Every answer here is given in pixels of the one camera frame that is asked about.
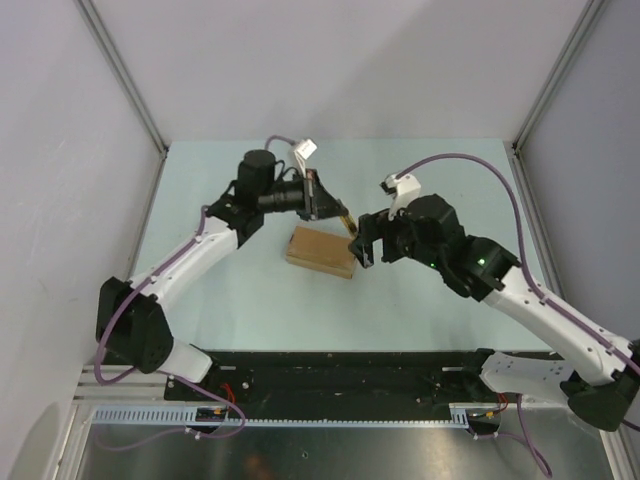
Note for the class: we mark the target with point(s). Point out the brown cardboard express box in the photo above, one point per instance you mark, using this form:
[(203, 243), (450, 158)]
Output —
[(321, 251)]

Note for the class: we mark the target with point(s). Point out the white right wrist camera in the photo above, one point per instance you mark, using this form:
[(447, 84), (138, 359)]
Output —
[(402, 189)]

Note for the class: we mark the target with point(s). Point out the aluminium frame post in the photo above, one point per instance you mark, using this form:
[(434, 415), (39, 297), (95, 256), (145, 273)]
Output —
[(575, 43), (116, 63)]

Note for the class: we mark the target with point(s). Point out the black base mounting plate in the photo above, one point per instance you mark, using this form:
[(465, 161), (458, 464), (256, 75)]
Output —
[(351, 387)]

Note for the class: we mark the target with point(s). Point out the left aluminium frame post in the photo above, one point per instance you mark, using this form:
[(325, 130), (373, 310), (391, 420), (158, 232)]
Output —
[(116, 63)]

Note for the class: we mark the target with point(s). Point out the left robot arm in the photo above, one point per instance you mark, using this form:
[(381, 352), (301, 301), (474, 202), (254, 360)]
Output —
[(131, 318)]

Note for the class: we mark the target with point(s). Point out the right aluminium frame post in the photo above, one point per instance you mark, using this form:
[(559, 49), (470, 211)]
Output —
[(575, 43)]

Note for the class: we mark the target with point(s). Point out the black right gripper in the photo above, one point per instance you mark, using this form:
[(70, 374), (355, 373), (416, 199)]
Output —
[(376, 226)]

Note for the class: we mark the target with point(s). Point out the aluminium front rail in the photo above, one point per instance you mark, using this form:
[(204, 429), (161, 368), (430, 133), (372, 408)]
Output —
[(136, 389)]

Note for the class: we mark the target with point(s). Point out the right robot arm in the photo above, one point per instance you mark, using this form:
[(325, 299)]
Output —
[(597, 371)]

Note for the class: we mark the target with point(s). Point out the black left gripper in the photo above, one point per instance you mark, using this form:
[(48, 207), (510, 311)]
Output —
[(318, 203)]

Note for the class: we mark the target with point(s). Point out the yellow utility knife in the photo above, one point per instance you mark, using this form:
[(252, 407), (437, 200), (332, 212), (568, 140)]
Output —
[(349, 224)]

